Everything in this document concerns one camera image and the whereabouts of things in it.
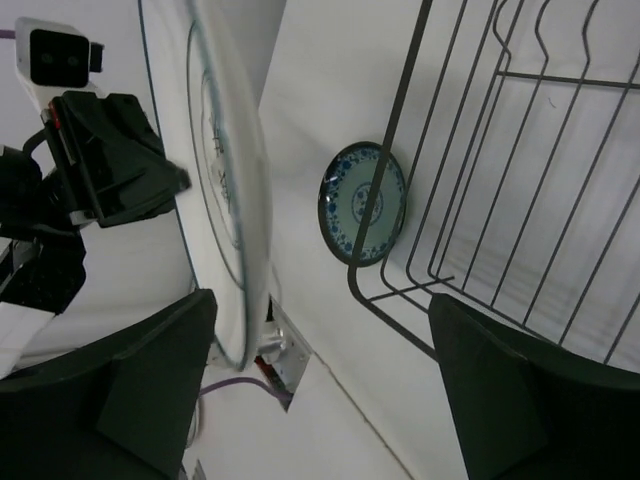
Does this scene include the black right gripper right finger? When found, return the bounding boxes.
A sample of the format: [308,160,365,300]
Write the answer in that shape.
[428,294,639,479]

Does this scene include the grey wire dish rack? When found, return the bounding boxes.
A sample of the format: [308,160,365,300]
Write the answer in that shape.
[348,1,639,371]

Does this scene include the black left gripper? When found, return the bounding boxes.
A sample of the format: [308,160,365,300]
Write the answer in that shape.
[1,92,191,315]

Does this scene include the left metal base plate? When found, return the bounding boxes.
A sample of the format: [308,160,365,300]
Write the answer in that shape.
[255,299,312,412]

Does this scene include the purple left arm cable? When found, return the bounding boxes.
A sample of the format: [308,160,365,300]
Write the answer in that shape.
[199,377,294,406]

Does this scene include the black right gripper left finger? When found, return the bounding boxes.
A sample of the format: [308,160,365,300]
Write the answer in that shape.
[1,289,217,479]

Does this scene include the white plate with teal rim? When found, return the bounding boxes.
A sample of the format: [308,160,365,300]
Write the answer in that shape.
[138,1,273,371]

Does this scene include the blue floral green plate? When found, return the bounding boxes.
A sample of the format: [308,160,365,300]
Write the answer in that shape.
[317,141,407,267]

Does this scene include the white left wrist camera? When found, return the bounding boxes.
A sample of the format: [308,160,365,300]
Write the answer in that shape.
[14,17,104,112]

